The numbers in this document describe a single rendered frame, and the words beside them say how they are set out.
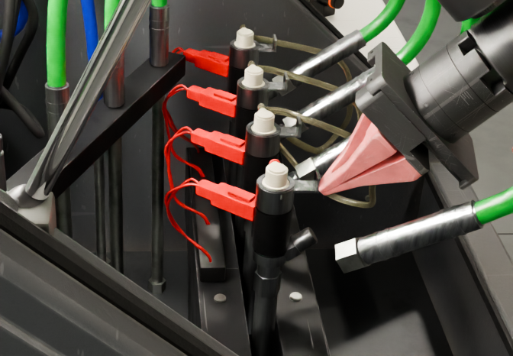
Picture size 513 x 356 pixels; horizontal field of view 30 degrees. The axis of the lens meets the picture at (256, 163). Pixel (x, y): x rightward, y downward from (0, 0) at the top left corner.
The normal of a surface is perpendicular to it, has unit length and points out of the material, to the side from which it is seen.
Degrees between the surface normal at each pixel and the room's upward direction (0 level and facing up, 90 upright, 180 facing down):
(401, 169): 105
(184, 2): 90
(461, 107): 91
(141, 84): 0
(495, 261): 0
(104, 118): 0
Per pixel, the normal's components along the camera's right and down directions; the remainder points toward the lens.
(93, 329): 0.37, 0.25
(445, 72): -0.58, -0.15
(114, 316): 0.72, -0.63
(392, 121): -0.11, 0.50
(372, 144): -0.36, 0.66
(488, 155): 0.06, -0.85
